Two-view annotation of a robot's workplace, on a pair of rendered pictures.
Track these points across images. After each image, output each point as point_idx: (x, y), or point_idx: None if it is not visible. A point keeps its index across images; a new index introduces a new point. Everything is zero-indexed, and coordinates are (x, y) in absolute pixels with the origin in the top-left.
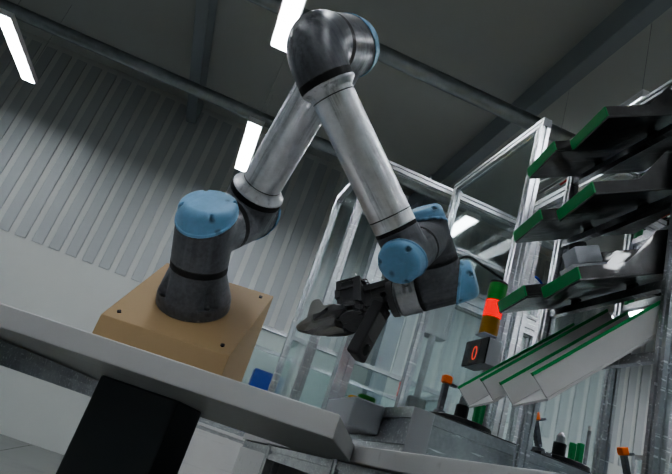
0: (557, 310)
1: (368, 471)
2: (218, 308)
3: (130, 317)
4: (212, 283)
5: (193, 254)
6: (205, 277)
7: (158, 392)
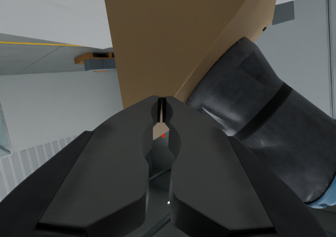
0: None
1: None
2: (234, 70)
3: (266, 23)
4: (268, 93)
5: (315, 106)
6: (283, 92)
7: None
